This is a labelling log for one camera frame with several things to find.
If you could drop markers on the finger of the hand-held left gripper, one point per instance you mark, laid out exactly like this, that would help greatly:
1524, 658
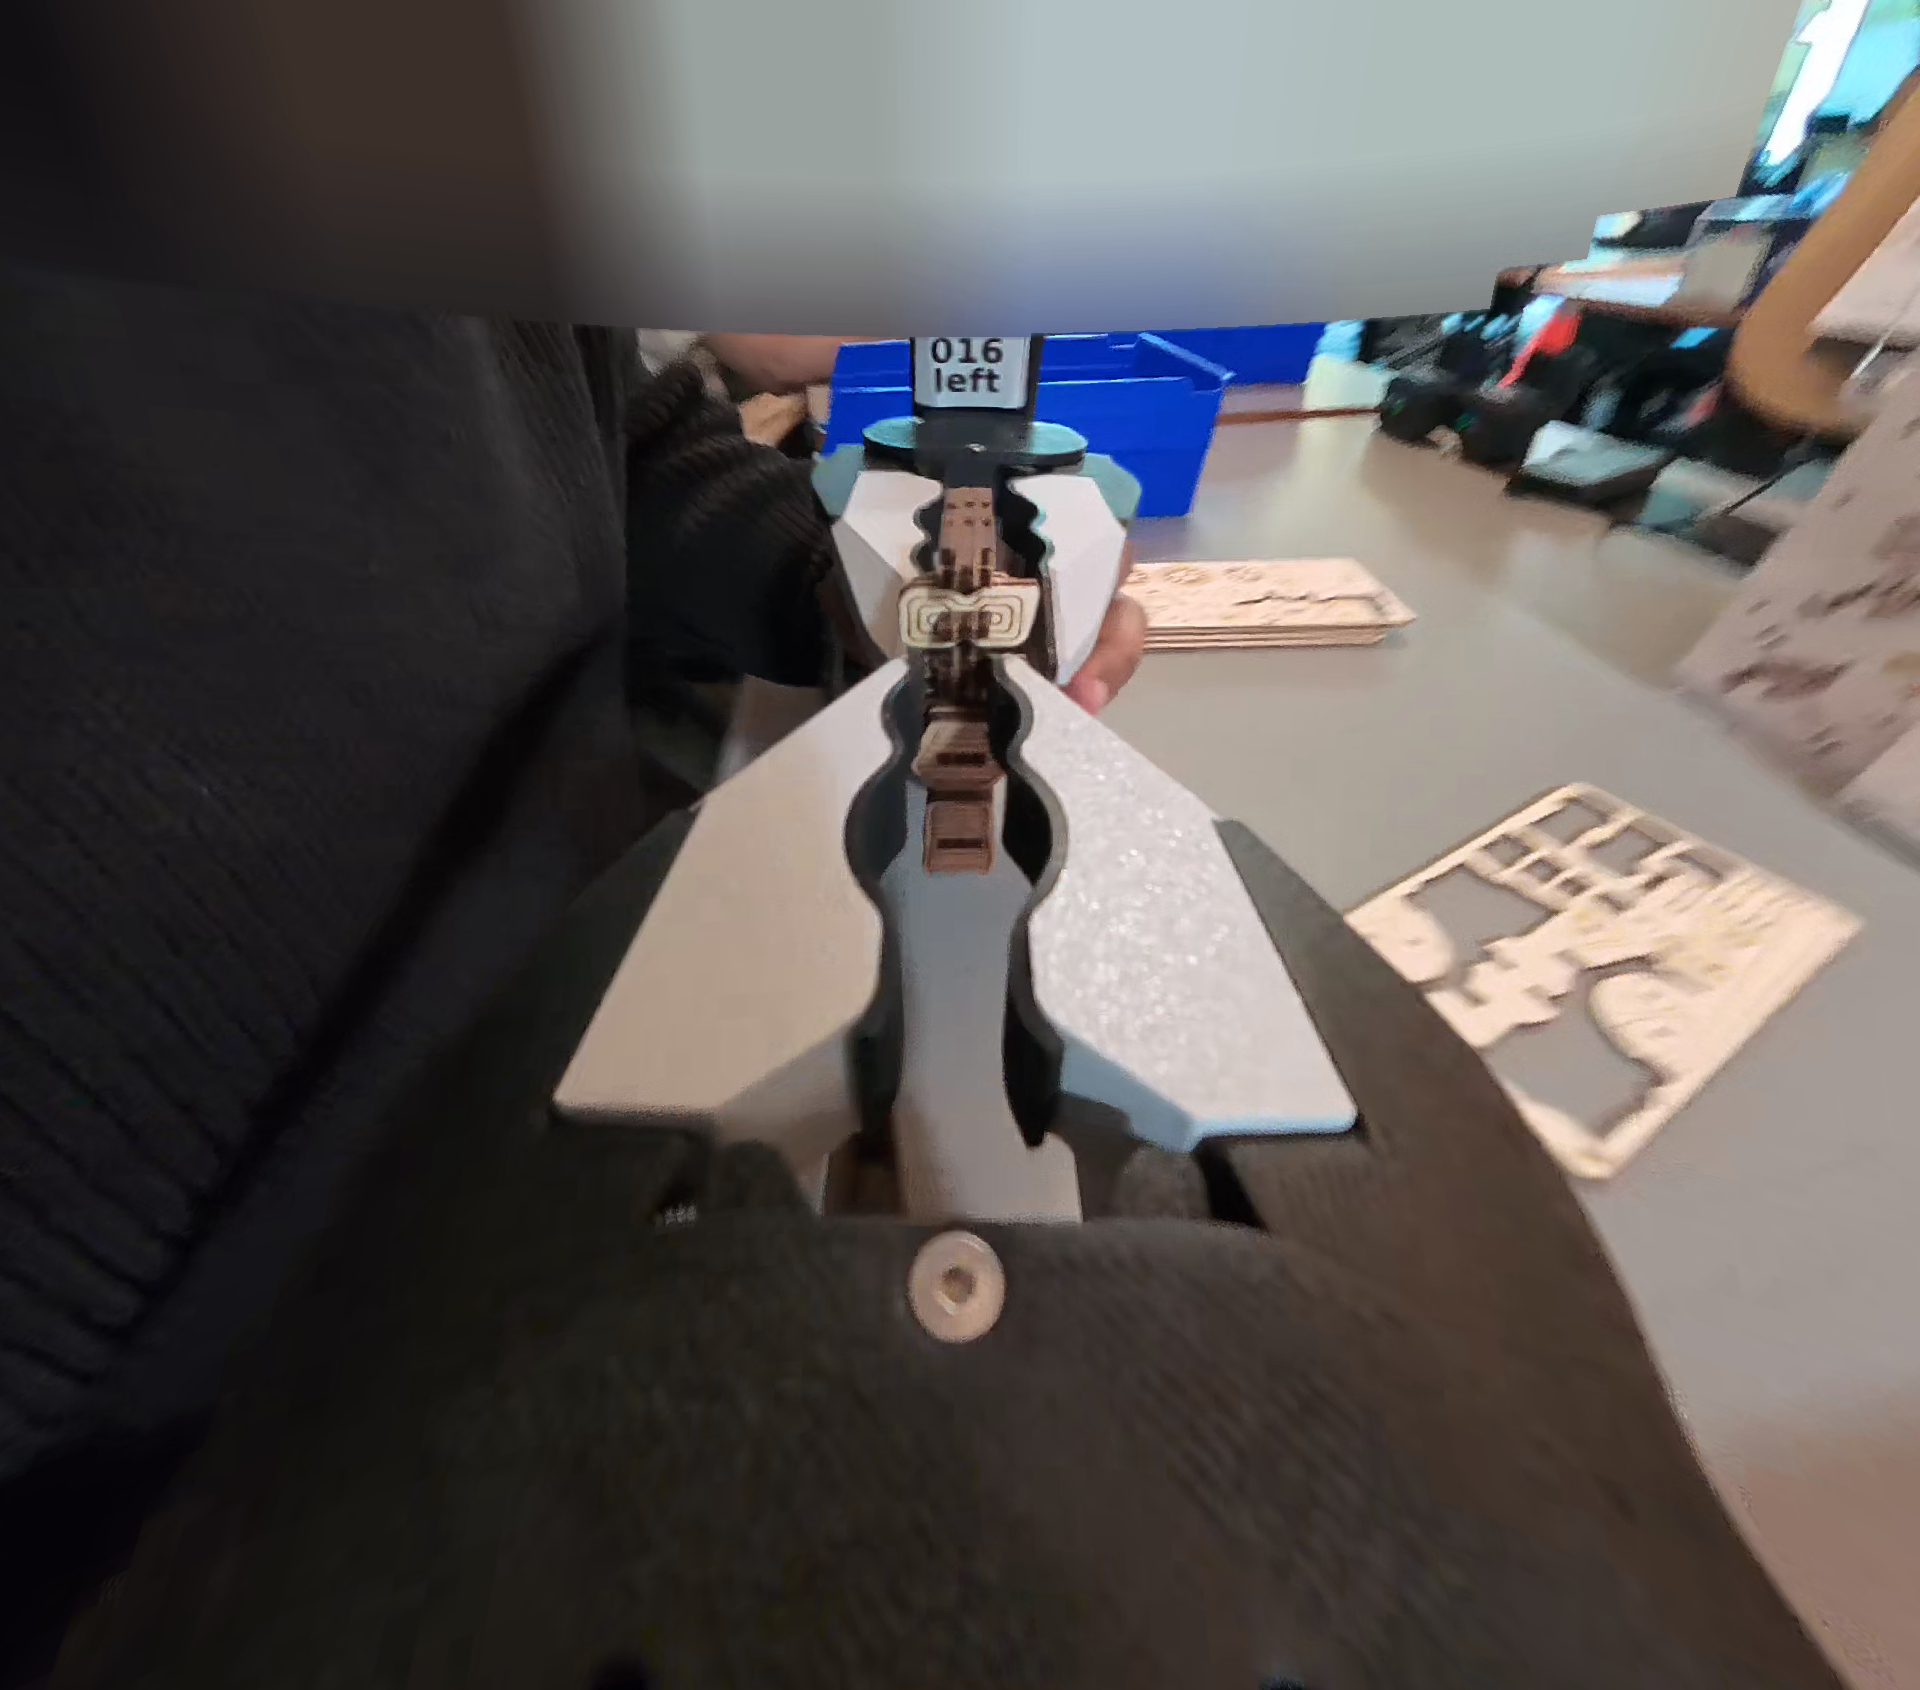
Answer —
878, 551
1082, 564

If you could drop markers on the blue plastic bin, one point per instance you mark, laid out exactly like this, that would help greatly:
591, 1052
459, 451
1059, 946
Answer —
1140, 415
1269, 349

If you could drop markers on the flat black device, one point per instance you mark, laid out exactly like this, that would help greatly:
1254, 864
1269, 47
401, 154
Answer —
1591, 463

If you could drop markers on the person's left hand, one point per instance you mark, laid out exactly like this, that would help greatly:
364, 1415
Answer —
1111, 655

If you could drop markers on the stack of wooden puzzle sheets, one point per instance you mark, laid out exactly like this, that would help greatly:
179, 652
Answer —
1274, 603

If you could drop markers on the wooden puzzle model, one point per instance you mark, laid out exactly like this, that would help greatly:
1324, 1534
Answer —
961, 619

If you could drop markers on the person's left forearm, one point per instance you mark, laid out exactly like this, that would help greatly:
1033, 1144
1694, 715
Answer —
720, 520

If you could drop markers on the person's black sweater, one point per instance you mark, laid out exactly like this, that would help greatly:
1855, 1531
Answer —
301, 744

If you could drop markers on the grey desk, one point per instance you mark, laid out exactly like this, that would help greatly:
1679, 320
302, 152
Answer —
1351, 744

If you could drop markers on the curved brown wooden board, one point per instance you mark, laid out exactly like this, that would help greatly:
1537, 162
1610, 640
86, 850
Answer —
1800, 295

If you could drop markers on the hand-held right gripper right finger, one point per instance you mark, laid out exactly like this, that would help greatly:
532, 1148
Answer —
1184, 970

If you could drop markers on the orange cone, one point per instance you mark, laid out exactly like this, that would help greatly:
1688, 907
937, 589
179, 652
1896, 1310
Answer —
1545, 337

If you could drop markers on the white patterned box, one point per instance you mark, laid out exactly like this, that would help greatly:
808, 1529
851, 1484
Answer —
1831, 640

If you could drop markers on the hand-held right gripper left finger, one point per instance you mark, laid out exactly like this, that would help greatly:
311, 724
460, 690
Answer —
720, 954

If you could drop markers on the black battery charger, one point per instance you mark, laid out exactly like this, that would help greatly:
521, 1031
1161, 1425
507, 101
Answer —
1441, 409

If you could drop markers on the wooden puzzle sheet with cutouts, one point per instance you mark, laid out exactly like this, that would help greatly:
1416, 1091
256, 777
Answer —
1643, 1031

